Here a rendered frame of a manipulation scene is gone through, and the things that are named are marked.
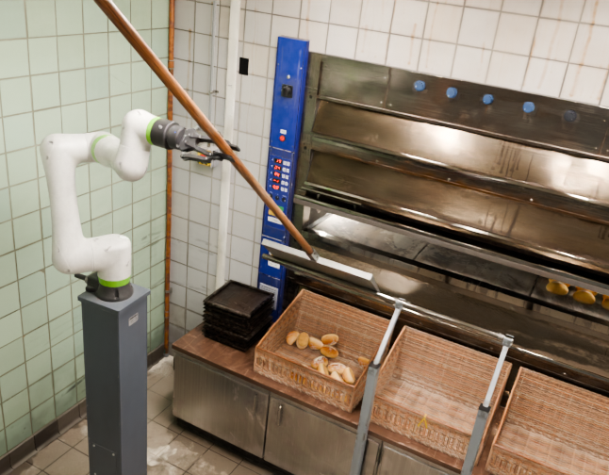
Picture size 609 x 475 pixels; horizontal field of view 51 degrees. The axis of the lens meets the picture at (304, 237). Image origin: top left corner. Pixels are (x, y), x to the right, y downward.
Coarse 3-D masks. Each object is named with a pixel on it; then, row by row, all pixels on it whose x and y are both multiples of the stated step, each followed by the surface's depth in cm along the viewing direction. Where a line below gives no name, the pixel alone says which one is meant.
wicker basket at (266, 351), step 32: (288, 320) 341; (320, 320) 344; (352, 320) 335; (384, 320) 328; (256, 352) 315; (288, 352) 336; (320, 352) 339; (352, 352) 337; (384, 352) 324; (288, 384) 312; (352, 384) 318
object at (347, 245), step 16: (320, 240) 335; (336, 240) 330; (368, 256) 324; (384, 256) 320; (400, 256) 321; (416, 272) 314; (432, 272) 310; (448, 272) 310; (480, 288) 301; (496, 288) 300; (528, 304) 292; (544, 304) 290; (576, 320) 284; (592, 320) 281; (608, 320) 283
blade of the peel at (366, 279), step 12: (264, 240) 293; (276, 252) 296; (288, 252) 287; (300, 252) 286; (300, 264) 301; (312, 264) 289; (324, 264) 280; (336, 264) 279; (312, 276) 317; (336, 276) 294; (348, 276) 283; (360, 276) 273; (372, 276) 274; (348, 288) 309; (372, 288) 286
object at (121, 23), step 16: (96, 0) 131; (112, 16) 136; (128, 32) 141; (144, 48) 146; (160, 64) 153; (176, 96) 163; (192, 112) 170; (208, 128) 179; (224, 144) 188; (240, 160) 200; (256, 192) 217; (272, 208) 229; (288, 224) 245; (304, 240) 263
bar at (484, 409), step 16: (272, 256) 307; (304, 272) 300; (320, 272) 297; (352, 288) 290; (368, 288) 287; (400, 304) 280; (416, 304) 279; (448, 320) 272; (464, 320) 270; (384, 336) 277; (496, 336) 264; (512, 336) 263; (496, 368) 260; (368, 384) 275; (368, 400) 278; (368, 416) 281; (480, 416) 254; (480, 432) 256; (352, 464) 295; (464, 464) 265
